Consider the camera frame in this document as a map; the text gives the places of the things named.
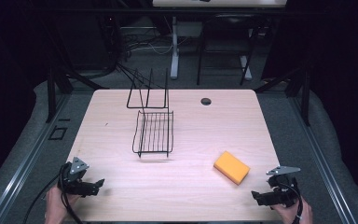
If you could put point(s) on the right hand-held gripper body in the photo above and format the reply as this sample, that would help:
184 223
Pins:
284 189

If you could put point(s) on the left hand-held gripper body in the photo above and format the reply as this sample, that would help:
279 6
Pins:
74 182

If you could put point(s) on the person's right hand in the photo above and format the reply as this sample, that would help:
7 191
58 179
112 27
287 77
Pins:
292 214

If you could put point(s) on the person's left hand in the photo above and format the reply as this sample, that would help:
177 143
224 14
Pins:
56 203

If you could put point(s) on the orange sponge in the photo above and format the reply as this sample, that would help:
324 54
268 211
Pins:
231 168

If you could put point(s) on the black metal stand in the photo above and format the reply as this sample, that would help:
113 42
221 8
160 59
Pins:
52 93
304 93

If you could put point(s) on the dark round table grommet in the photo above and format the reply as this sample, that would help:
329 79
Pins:
205 101

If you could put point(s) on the black chair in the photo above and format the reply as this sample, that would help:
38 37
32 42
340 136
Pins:
227 46

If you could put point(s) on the white table with white legs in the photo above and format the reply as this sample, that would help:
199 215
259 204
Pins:
175 46

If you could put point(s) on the grey metal floor rail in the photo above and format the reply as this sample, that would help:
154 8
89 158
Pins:
320 161
28 158

